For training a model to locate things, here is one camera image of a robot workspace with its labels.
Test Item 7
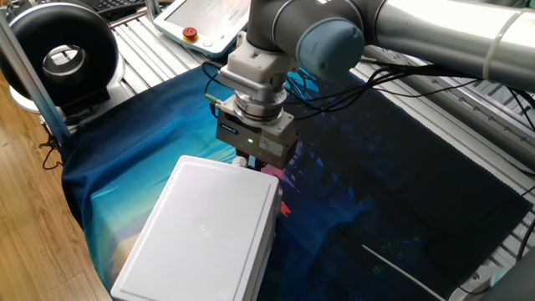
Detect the tree print table cloth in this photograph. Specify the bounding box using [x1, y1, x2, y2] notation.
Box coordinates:
[60, 64, 534, 301]

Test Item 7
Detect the black cable with green plug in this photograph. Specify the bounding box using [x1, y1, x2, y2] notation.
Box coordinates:
[200, 60, 227, 119]

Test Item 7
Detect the aluminium frame post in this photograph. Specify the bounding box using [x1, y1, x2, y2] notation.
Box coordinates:
[0, 12, 72, 145]

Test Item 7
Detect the black round fan housing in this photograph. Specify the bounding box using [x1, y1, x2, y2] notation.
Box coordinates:
[0, 2, 126, 116]

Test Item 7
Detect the white teach pendant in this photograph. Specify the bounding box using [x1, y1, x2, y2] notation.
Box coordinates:
[152, 0, 252, 59]

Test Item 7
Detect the black keyboard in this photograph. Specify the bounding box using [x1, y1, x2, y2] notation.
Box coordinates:
[81, 0, 147, 20]

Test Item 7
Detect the white plastic drawer cabinet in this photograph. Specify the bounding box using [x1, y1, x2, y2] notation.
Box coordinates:
[110, 154, 282, 301]

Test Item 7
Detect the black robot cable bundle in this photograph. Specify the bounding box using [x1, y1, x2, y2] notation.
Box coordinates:
[288, 58, 535, 126]

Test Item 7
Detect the grey Schunk gripper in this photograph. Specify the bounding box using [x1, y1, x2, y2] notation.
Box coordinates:
[215, 94, 300, 172]

